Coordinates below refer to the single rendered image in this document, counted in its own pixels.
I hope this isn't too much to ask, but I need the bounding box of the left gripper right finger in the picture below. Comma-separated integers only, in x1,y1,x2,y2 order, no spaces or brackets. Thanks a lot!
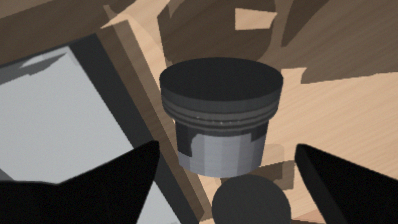
294,144,398,224

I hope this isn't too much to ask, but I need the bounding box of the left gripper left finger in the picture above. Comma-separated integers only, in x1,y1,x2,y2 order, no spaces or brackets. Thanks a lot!
0,140,160,224

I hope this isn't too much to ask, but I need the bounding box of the grey metal tray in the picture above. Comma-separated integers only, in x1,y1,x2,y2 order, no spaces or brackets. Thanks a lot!
0,33,199,224

